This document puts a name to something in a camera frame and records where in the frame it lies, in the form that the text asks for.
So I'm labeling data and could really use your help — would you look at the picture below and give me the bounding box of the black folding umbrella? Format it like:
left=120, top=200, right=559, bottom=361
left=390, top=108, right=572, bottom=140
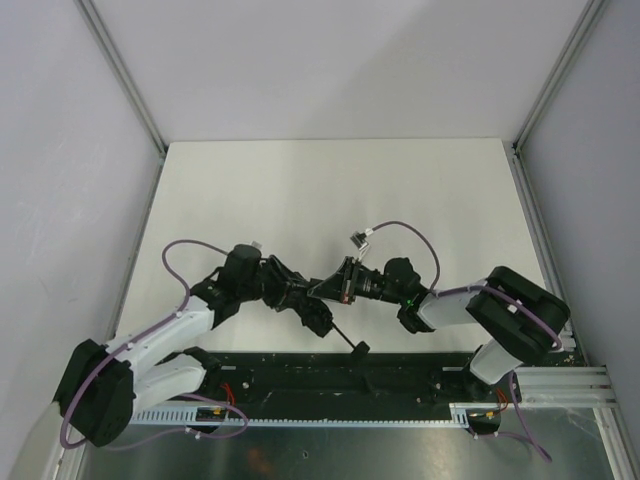
left=288, top=291, right=370, bottom=361

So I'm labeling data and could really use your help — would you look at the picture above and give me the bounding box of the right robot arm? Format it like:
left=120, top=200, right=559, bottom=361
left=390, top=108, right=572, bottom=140
left=308, top=257, right=570, bottom=387

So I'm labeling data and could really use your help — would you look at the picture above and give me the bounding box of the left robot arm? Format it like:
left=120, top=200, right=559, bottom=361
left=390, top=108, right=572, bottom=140
left=53, top=244, right=331, bottom=450

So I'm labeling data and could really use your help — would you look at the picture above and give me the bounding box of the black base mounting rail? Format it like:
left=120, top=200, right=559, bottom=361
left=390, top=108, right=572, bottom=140
left=124, top=351, right=524, bottom=421

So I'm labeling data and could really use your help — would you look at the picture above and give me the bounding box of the grey slotted cable duct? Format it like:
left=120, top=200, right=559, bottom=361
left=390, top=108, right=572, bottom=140
left=129, top=402, right=499, bottom=428

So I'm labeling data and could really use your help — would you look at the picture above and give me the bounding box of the left aluminium frame post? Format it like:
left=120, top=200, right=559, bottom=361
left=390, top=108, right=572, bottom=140
left=74, top=0, right=168, bottom=158

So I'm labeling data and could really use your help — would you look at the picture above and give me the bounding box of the aluminium frame post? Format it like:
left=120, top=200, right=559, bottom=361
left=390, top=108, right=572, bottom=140
left=512, top=0, right=610, bottom=154
left=74, top=0, right=168, bottom=158

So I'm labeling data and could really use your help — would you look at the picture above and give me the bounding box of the right aluminium frame post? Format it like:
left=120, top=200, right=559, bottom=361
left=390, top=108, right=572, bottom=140
left=512, top=0, right=610, bottom=154

